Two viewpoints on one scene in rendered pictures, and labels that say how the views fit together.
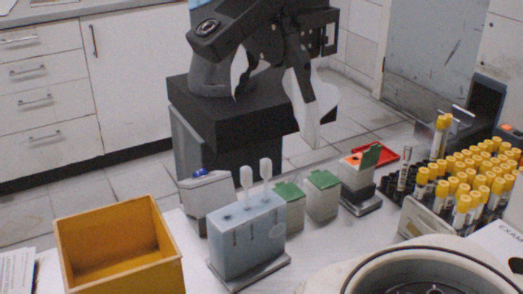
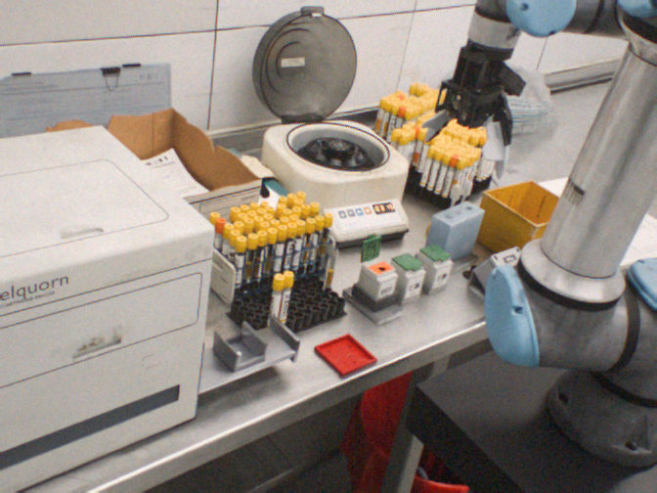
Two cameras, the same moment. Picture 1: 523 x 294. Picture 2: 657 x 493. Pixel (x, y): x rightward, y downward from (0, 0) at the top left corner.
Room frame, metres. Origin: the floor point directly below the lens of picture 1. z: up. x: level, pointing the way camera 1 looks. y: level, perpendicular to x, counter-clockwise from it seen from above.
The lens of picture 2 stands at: (1.68, -0.53, 1.68)
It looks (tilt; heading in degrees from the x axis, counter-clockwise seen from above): 32 degrees down; 166
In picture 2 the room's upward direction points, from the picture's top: 11 degrees clockwise
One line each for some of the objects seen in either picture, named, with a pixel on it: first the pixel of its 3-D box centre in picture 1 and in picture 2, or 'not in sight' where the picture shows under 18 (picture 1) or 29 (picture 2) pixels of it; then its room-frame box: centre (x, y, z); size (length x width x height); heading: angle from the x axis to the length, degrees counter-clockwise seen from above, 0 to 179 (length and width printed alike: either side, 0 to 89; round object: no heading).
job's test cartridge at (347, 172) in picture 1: (355, 176); (376, 283); (0.61, -0.15, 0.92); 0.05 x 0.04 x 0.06; 32
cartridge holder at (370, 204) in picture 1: (352, 189); (372, 296); (0.61, -0.15, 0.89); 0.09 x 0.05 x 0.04; 32
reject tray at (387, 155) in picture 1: (375, 154); (345, 354); (0.73, -0.22, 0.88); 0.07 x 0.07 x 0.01; 29
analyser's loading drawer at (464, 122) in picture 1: (461, 120); (225, 356); (0.79, -0.41, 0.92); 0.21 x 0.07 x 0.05; 119
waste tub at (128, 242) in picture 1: (121, 265); (525, 224); (0.40, 0.18, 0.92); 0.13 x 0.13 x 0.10; 27
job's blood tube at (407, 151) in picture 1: (403, 174); (329, 274); (0.60, -0.23, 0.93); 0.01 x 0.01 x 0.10; 30
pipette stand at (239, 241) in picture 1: (247, 236); (452, 237); (0.46, 0.02, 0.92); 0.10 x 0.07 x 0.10; 126
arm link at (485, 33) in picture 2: not in sight; (496, 30); (0.49, -0.02, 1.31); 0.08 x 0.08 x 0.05
